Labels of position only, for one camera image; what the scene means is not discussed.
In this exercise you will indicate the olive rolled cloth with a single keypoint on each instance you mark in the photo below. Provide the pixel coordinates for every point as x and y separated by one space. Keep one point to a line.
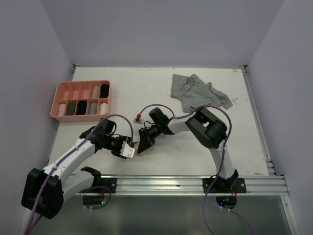
71 107

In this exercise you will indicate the aluminium mounting rail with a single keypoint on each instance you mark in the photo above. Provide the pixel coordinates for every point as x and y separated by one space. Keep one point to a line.
171 183

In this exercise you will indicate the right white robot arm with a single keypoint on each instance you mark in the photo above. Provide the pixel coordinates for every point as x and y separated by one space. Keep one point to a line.
207 128

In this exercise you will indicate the white rolled cloth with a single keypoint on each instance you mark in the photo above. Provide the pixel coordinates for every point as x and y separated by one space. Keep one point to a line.
104 109

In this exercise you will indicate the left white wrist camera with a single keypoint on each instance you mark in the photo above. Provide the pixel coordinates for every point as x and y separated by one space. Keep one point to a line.
127 151

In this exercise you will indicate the beige navy-trimmed underwear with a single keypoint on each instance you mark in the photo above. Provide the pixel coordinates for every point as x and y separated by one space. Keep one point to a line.
136 146

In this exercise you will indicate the beige rolled cloth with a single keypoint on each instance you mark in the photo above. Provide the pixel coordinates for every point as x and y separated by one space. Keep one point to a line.
95 92

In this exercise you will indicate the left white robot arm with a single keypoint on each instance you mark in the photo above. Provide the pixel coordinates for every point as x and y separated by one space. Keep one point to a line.
45 203

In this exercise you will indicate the pink divided storage tray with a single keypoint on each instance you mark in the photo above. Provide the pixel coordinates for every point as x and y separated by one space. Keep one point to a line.
75 91

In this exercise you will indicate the grey rolled cloth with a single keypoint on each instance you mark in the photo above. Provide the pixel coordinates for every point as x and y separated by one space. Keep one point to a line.
93 108

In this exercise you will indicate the black rolled cloth front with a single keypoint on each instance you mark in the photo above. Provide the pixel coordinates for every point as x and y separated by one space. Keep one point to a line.
81 107

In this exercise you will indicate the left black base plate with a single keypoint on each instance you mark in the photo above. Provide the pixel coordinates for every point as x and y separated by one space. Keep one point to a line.
110 183

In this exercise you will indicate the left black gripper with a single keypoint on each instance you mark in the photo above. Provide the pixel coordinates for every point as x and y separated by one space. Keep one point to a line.
122 138

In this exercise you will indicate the grey striped underwear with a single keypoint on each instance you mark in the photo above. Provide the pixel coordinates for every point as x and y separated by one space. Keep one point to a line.
192 92

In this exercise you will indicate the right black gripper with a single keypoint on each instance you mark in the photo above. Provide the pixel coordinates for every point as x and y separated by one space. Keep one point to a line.
146 140

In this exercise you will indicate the black rolled cloth back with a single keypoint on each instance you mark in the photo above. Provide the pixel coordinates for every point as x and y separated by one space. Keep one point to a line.
104 91

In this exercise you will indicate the black rolled cloth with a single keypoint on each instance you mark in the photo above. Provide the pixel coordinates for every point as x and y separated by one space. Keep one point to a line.
104 91
81 107

